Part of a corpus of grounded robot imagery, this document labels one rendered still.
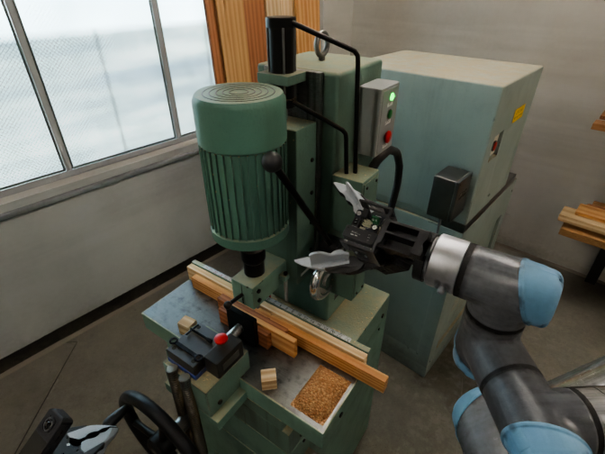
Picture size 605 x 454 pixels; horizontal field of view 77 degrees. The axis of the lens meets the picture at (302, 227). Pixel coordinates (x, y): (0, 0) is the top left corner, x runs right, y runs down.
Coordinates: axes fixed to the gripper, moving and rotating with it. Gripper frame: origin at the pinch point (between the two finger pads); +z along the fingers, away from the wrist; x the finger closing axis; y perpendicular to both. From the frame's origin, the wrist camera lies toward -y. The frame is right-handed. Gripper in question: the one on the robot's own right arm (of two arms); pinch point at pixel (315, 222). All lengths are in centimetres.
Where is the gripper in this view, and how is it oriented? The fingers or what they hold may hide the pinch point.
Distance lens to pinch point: 64.6
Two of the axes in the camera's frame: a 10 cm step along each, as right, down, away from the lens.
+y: -3.5, -4.0, -8.5
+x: -4.5, 8.6, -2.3
